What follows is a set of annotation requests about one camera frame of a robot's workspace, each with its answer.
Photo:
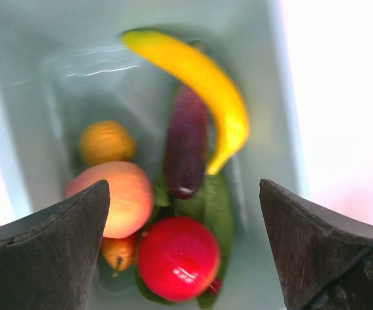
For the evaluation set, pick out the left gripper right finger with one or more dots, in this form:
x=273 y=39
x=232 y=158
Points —
x=324 y=260

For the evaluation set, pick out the fake small peach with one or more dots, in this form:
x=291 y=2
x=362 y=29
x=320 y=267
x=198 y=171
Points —
x=130 y=191

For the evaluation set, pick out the fake green vegetable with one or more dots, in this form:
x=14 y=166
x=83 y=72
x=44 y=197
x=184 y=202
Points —
x=211 y=207

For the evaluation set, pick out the fake orange fruit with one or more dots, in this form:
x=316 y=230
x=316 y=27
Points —
x=106 y=141

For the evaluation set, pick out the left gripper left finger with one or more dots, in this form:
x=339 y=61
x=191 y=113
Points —
x=47 y=259

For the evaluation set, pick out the fake red yellow apple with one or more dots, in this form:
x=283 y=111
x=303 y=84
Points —
x=178 y=258

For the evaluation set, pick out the fake purple eggplant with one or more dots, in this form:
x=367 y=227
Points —
x=186 y=147

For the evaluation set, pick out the fake yellow banana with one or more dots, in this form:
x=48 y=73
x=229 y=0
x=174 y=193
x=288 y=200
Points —
x=209 y=82

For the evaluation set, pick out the teal plastic bin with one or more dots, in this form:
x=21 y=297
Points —
x=63 y=67

